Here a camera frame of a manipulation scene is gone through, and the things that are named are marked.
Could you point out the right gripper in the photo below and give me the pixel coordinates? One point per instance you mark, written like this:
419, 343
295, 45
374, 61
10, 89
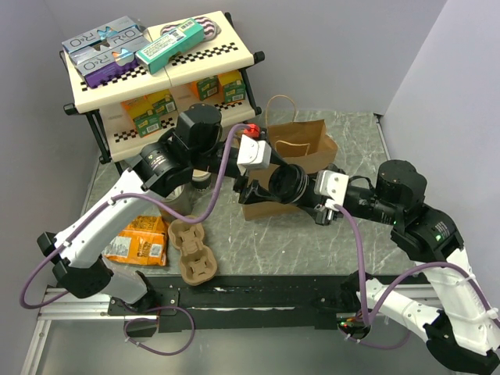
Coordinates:
322, 216

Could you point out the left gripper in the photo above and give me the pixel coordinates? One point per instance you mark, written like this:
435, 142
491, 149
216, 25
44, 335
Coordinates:
255, 193

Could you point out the black plastic cup lid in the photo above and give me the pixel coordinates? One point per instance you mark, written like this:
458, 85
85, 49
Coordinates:
287, 183

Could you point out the brown paper bag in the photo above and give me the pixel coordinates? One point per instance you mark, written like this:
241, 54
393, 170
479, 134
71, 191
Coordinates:
305, 144

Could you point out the black white paper cup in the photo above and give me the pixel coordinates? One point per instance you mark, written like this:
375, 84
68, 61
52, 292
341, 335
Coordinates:
309, 198

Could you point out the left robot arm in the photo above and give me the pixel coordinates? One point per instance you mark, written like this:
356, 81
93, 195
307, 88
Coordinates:
161, 167

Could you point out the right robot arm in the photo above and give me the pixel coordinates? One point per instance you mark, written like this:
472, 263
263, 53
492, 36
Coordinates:
439, 299

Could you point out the purple wavy round pack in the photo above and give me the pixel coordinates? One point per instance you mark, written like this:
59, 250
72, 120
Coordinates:
211, 28

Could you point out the stacked paper cup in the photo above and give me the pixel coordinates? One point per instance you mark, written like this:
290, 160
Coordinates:
201, 180

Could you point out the cup of straws and napkins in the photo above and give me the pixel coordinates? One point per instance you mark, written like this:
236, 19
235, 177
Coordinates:
179, 201

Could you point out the yellow green box right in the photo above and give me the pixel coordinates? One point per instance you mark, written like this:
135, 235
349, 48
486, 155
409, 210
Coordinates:
232, 86

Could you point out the orange green box right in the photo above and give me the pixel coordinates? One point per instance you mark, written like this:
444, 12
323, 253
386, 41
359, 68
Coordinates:
205, 88

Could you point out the cardboard cup carrier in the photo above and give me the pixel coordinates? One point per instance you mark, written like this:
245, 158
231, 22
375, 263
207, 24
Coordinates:
197, 262

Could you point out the yellow green snack box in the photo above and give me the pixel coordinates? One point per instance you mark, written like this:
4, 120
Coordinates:
163, 103

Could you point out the orange snack bag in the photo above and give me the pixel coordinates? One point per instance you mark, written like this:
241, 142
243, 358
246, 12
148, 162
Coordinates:
143, 242

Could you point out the orange green snack box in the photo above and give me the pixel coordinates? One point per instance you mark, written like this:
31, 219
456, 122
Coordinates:
138, 107

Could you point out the cream three-tier shelf rack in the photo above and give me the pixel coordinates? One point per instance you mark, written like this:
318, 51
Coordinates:
114, 131

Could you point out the teal carton box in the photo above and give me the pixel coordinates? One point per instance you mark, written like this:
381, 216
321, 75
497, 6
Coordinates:
154, 56

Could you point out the silver blue RO box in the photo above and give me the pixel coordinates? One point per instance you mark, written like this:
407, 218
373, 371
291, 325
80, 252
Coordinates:
100, 33

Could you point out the purple RO box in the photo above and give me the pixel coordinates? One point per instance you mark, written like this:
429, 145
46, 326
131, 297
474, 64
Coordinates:
111, 60

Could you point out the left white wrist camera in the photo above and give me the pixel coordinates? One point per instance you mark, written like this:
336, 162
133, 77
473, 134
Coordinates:
254, 151

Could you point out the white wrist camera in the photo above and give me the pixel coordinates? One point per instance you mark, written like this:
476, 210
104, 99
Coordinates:
333, 186
254, 151

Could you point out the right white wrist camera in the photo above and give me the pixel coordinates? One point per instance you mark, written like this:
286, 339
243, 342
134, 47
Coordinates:
333, 186

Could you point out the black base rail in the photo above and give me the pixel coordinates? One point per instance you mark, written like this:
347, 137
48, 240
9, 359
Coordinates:
224, 302

